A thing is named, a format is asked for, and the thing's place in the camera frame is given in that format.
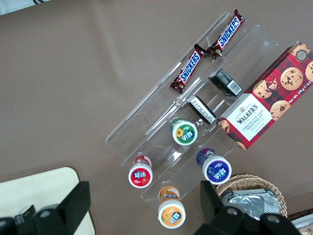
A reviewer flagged small black box white label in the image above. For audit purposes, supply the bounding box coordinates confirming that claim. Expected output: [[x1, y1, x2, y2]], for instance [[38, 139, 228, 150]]
[[186, 95, 217, 125]]

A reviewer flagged green gum bottle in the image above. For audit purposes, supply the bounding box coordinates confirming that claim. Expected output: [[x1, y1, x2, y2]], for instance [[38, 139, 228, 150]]
[[170, 117, 198, 146]]

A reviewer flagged light wicker basket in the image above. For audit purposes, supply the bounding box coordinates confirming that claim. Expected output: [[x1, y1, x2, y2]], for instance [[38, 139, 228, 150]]
[[215, 173, 288, 218]]

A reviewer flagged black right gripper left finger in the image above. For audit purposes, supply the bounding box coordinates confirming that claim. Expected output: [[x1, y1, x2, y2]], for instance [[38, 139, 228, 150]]
[[34, 180, 92, 235]]

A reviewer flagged Snickers chocolate bar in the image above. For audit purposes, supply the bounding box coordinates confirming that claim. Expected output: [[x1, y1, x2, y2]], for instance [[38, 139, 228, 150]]
[[170, 44, 205, 94], [206, 9, 246, 59]]

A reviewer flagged small black box with barcode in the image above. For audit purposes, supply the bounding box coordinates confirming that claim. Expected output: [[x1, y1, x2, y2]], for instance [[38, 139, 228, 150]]
[[208, 68, 243, 98]]

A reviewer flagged purple gum bottle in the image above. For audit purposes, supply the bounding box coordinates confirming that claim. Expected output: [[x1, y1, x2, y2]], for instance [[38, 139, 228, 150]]
[[196, 148, 232, 185]]

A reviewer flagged clear acrylic tiered display stand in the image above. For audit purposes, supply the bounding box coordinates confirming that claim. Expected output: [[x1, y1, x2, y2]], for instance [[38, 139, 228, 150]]
[[104, 11, 301, 212]]

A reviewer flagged white plastic bin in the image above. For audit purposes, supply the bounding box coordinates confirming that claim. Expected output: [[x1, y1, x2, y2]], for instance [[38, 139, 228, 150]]
[[290, 216, 313, 235]]

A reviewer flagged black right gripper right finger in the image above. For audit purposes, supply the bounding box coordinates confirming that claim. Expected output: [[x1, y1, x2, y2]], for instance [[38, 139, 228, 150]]
[[195, 180, 260, 235]]

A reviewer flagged red Walkers shortbread box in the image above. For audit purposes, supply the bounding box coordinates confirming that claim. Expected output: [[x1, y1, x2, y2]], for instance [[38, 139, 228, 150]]
[[216, 42, 313, 151]]

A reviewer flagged orange gum bottle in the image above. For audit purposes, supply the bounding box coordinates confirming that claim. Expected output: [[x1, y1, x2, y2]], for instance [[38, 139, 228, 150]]
[[157, 186, 186, 230]]

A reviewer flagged red gum bottle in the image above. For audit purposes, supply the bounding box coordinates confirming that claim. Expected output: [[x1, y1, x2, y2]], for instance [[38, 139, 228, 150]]
[[128, 155, 154, 188]]

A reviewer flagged cream plastic tray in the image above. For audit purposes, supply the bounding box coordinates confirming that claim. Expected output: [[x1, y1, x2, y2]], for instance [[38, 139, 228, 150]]
[[0, 166, 95, 235]]

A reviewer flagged silver foil packet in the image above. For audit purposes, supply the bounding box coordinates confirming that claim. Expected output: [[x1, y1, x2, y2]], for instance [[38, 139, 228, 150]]
[[221, 188, 282, 217]]

